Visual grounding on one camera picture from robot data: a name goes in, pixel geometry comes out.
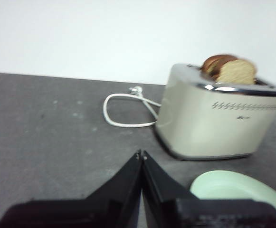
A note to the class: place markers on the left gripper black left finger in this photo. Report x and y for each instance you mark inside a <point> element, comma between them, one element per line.
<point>109,209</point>

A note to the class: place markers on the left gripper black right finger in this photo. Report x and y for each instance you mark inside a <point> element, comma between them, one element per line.
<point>175,213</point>

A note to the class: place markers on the pale green plate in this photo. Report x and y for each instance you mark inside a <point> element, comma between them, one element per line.
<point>223,187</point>

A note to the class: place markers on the square bread slice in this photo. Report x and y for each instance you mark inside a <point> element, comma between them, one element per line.
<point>237,72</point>

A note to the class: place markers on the cream toaster with chrome rim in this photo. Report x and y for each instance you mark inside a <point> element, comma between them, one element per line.
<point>211,128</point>

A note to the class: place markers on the round-topped bread slice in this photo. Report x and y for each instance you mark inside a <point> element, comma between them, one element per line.
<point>213,63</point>

